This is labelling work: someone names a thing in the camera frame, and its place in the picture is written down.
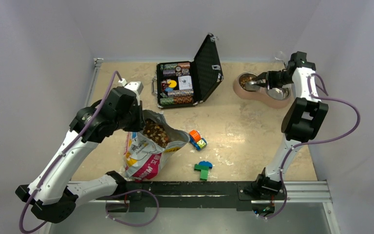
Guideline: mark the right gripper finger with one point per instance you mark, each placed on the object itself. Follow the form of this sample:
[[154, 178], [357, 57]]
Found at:
[[262, 76], [260, 88]]

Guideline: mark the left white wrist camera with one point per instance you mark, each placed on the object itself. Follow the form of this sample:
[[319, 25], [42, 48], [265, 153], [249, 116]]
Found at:
[[135, 86]]

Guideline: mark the metal food scoop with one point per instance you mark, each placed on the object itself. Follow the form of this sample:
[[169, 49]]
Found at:
[[250, 86]]

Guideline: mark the colourful pet food bag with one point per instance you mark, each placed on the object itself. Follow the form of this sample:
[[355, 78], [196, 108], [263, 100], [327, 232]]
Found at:
[[148, 150]]

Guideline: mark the blue toy brick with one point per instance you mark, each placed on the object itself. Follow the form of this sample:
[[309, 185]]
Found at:
[[206, 163]]

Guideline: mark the clear water bottle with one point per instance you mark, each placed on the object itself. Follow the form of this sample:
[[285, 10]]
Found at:
[[280, 56]]

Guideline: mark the orange blue toy car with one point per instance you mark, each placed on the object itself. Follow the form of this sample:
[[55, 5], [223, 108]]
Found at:
[[196, 140]]

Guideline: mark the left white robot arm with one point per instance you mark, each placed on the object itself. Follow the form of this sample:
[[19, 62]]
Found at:
[[50, 196]]

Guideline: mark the green toy brick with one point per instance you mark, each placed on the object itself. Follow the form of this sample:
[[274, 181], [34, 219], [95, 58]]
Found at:
[[203, 171]]

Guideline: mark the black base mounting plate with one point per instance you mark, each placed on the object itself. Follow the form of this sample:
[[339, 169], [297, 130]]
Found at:
[[237, 195]]

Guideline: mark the aluminium frame rail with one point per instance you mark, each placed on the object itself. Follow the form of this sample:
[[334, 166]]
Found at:
[[308, 191]]

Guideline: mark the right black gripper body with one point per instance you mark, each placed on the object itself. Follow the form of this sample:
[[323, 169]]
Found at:
[[277, 79]]

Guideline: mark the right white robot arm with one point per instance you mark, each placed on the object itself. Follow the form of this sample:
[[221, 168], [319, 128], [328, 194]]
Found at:
[[300, 124]]

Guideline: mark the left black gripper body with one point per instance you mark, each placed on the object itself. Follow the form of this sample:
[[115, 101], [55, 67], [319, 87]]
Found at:
[[133, 119]]

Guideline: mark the pink double pet bowl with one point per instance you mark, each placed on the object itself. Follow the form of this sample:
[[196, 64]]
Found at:
[[276, 98]]

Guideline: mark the black poker chip case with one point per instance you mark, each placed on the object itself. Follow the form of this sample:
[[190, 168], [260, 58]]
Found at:
[[188, 83]]

